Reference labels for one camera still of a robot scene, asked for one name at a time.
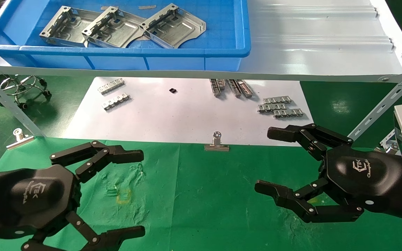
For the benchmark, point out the stamped metal bracket plate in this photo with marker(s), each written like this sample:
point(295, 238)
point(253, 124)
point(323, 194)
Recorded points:
point(68, 29)
point(173, 29)
point(113, 31)

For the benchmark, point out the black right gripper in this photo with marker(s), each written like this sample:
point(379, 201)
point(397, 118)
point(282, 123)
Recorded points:
point(358, 174)

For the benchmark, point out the chrome stool with black seat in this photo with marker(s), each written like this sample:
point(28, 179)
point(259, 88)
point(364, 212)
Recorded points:
point(22, 86)

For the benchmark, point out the small black plastic piece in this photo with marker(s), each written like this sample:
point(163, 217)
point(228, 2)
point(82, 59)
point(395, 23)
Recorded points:
point(173, 90)

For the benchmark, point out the long metal slide rail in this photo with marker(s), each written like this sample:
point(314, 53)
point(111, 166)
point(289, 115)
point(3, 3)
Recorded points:
point(235, 88)
point(245, 88)
point(222, 83)
point(215, 88)

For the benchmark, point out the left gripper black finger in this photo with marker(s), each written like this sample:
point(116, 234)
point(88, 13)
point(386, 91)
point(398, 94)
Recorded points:
point(124, 155)
point(124, 234)

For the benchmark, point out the small slotted metal rail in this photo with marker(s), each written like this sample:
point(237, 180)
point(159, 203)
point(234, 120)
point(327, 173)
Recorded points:
point(116, 101)
point(277, 100)
point(111, 86)
point(288, 113)
point(272, 108)

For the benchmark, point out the white metal shelf board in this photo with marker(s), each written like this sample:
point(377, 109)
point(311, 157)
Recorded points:
point(309, 42)

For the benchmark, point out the white perforated shelf post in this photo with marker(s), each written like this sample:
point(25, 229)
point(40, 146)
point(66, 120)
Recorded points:
point(12, 104)
point(382, 104)

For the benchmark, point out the blue plastic bin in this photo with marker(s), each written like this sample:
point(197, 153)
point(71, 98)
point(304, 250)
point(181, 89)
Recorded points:
point(222, 35)

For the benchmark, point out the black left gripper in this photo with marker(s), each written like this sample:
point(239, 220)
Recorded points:
point(26, 198)

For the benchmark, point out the green table cloth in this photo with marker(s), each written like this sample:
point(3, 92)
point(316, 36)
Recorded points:
point(204, 195)

